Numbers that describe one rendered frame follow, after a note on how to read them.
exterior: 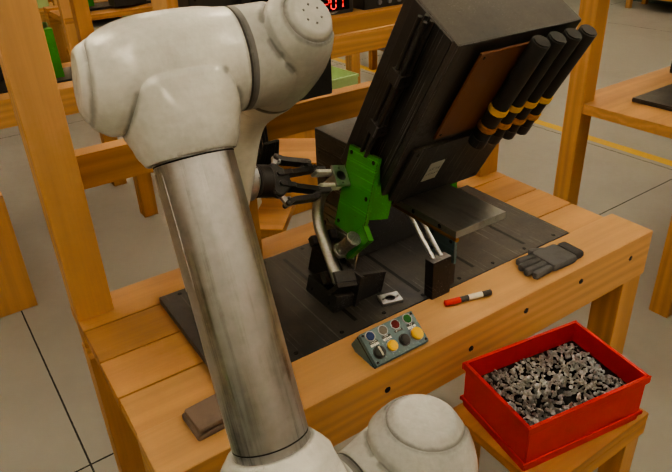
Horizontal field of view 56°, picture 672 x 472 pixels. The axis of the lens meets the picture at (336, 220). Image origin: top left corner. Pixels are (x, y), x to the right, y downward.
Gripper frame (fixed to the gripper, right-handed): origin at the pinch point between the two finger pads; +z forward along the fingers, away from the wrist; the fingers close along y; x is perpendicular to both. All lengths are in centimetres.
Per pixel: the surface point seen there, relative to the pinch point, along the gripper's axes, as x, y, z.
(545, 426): -28, -66, 12
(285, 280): 27.9, -16.2, -1.7
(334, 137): 4.7, 14.5, 9.6
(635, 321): 54, -49, 190
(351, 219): 1.2, -10.2, 4.5
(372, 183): -10.0, -5.9, 4.5
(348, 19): -16.1, 35.8, 7.7
